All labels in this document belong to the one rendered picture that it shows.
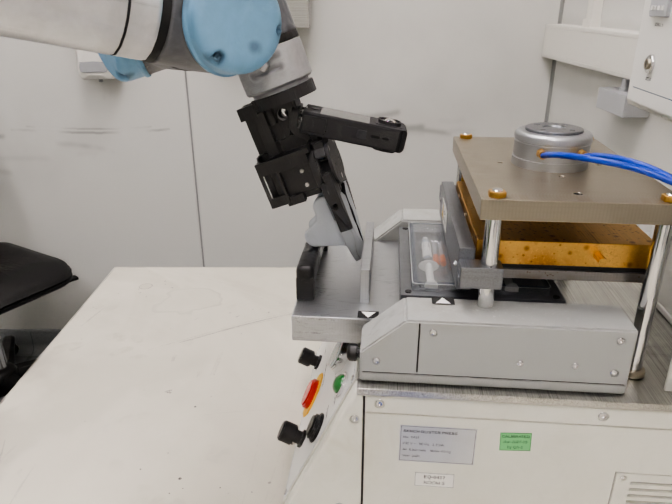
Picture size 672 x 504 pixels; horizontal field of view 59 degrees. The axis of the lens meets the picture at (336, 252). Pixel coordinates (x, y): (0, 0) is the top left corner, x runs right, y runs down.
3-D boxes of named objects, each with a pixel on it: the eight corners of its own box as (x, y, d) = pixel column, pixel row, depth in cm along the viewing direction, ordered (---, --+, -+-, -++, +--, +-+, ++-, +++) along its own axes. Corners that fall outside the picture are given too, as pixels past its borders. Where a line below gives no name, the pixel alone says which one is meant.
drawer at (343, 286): (531, 271, 81) (538, 217, 78) (577, 361, 61) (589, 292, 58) (316, 263, 83) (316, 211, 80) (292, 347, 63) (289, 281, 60)
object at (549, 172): (633, 207, 79) (653, 108, 74) (768, 323, 50) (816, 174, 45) (448, 202, 81) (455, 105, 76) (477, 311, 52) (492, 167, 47)
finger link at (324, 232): (322, 269, 71) (294, 200, 68) (368, 256, 70) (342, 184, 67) (318, 281, 68) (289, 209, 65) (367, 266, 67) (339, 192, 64)
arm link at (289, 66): (304, 34, 65) (292, 38, 57) (319, 75, 66) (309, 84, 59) (242, 58, 66) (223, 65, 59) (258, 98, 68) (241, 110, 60)
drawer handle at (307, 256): (328, 248, 78) (328, 220, 77) (314, 300, 65) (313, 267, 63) (313, 248, 78) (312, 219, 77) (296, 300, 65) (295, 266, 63)
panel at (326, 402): (316, 355, 94) (368, 259, 87) (284, 501, 66) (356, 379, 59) (305, 350, 94) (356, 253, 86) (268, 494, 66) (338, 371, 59)
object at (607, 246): (587, 214, 76) (600, 141, 72) (657, 291, 56) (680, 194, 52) (452, 210, 78) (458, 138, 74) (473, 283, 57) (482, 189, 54)
